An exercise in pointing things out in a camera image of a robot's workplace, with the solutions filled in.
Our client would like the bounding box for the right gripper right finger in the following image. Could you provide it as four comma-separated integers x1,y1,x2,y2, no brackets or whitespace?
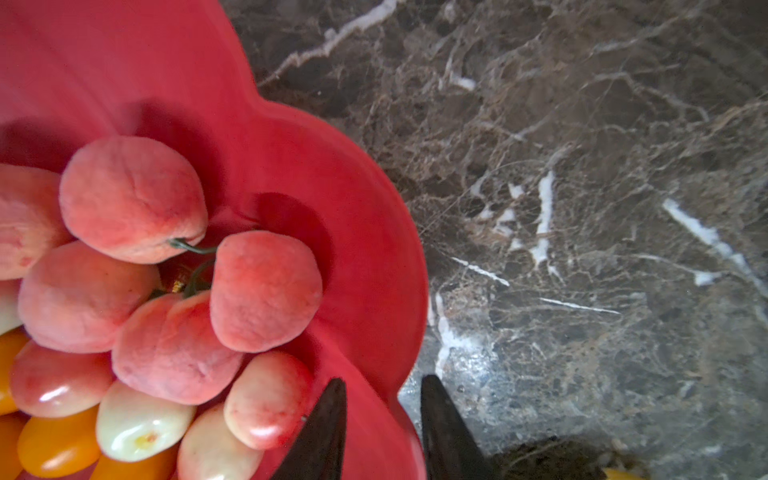
420,374,495,480

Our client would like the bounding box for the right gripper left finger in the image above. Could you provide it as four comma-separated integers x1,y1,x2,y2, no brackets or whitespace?
271,378,347,480

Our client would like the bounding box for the orange tangerine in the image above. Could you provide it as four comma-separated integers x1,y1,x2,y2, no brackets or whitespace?
90,445,178,480
0,327,29,416
0,413,26,480
17,407,101,478

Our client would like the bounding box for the pink peach small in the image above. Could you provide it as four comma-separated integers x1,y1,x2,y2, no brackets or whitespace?
96,380,197,462

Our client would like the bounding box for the orange tangerine bottom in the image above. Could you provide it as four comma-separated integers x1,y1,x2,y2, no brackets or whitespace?
0,327,29,416

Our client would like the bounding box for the pink peach top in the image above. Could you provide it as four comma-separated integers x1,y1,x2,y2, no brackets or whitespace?
1,164,74,280

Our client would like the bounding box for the red flower-shaped fruit bowl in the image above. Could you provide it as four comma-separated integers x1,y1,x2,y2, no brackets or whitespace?
1,1,428,479

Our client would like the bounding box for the pink peach bottom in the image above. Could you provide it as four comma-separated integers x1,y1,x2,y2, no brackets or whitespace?
0,279,22,335

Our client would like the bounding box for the yellow snack bag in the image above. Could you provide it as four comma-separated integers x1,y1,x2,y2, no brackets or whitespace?
602,468,645,480

